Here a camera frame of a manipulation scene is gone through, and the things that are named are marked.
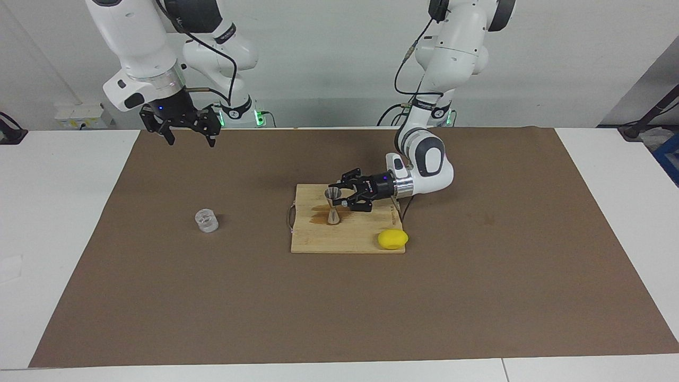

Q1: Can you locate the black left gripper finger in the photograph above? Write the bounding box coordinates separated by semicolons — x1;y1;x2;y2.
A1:
329;169;362;187
339;197;372;213

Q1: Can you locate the metal double jigger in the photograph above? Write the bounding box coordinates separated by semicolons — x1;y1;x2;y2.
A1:
325;187;343;225

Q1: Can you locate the small clear glass cup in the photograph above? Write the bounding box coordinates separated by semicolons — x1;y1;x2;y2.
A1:
195;209;219;232

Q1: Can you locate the wooden cutting board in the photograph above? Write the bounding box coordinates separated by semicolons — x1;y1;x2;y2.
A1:
287;184;406;254

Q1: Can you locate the yellow lemon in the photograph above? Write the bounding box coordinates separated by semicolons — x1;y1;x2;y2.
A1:
378;229;409;250

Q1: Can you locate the brown table mat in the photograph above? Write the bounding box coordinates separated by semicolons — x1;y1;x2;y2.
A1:
29;127;679;368

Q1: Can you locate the white paper label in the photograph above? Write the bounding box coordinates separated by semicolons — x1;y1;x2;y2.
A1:
0;255;24;283

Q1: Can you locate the black stand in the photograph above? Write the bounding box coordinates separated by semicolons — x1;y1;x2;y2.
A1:
618;85;679;141

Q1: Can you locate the blue crate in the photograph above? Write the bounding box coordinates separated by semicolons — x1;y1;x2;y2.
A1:
651;132;679;186

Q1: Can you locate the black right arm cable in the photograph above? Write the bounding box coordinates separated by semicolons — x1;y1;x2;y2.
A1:
154;0;238;104

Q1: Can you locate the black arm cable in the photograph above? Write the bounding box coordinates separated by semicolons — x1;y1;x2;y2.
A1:
154;0;238;104
393;16;446;223

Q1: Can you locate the black left base cable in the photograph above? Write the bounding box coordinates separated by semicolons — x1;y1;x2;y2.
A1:
377;80;428;127

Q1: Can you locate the white wall socket box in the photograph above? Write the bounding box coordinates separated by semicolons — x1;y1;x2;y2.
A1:
54;103;114;129

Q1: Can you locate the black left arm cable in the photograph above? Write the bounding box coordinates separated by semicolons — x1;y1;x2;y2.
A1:
393;16;446;223

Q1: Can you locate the black clamp mount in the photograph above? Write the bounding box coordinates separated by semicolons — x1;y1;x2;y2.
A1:
0;111;28;145

